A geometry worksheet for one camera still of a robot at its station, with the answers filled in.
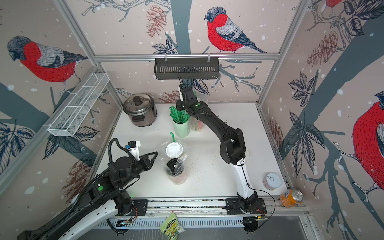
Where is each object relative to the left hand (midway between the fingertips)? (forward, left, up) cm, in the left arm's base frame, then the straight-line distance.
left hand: (160, 151), depth 70 cm
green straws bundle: (+29, -6, -8) cm, 31 cm away
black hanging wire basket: (+63, -10, +5) cm, 64 cm away
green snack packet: (-28, -6, -21) cm, 35 cm away
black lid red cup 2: (-8, -7, -2) cm, 11 cm away
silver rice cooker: (+32, +19, -5) cm, 37 cm away
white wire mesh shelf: (+10, +46, +9) cm, 48 cm away
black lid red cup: (+25, -17, -13) cm, 34 cm away
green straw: (+9, -5, 0) cm, 10 cm away
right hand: (+35, -6, +1) cm, 35 cm away
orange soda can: (-18, -61, -12) cm, 65 cm away
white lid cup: (+3, -6, -4) cm, 8 cm away
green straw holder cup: (+23, -8, -15) cm, 28 cm away
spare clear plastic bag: (+1, -11, -6) cm, 13 cm away
